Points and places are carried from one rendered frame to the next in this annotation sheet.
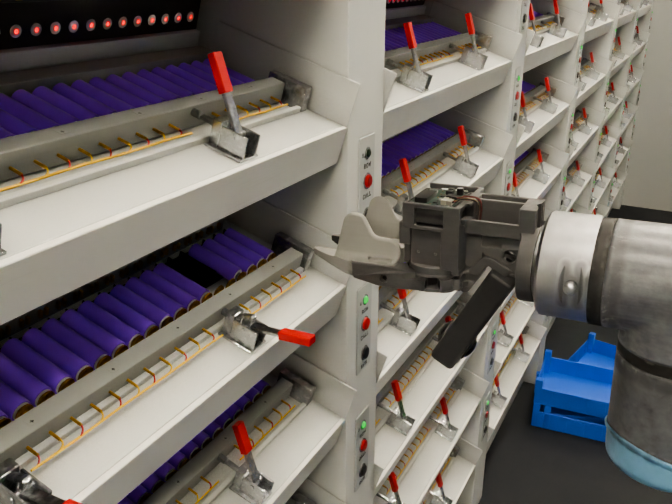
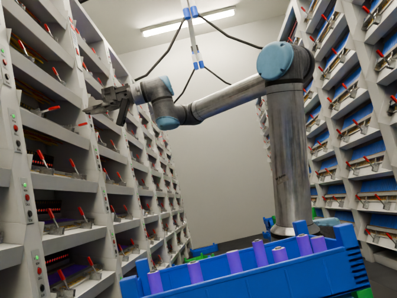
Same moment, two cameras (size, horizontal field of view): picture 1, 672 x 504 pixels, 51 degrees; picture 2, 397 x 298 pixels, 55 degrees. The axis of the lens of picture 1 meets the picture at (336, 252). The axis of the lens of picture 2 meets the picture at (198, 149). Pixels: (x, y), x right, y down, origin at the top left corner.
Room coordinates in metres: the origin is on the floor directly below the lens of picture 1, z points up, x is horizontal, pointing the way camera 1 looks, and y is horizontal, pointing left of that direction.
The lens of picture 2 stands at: (-0.92, 0.32, 0.55)
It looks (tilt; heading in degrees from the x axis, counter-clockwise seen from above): 8 degrees up; 333
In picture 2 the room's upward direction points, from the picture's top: 13 degrees counter-clockwise
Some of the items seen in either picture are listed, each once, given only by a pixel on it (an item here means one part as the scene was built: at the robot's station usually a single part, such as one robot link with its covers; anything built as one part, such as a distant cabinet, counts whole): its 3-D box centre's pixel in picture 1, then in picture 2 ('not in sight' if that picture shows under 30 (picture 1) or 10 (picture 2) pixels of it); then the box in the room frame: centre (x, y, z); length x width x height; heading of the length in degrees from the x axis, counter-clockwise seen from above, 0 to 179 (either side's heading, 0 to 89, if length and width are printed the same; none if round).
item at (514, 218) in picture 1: (472, 244); (117, 97); (0.58, -0.12, 1.05); 0.12 x 0.08 x 0.09; 62
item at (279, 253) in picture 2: not in sight; (284, 271); (-0.48, 0.02, 0.44); 0.02 x 0.02 x 0.06
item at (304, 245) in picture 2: not in sight; (307, 255); (-0.44, -0.06, 0.44); 0.02 x 0.02 x 0.06
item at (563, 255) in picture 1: (565, 266); (137, 93); (0.54, -0.19, 1.05); 0.10 x 0.05 x 0.09; 152
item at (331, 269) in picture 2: not in sight; (234, 271); (-0.40, 0.05, 0.44); 0.30 x 0.20 x 0.08; 69
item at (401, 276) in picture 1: (400, 269); (103, 105); (0.59, -0.06, 1.03); 0.09 x 0.05 x 0.02; 70
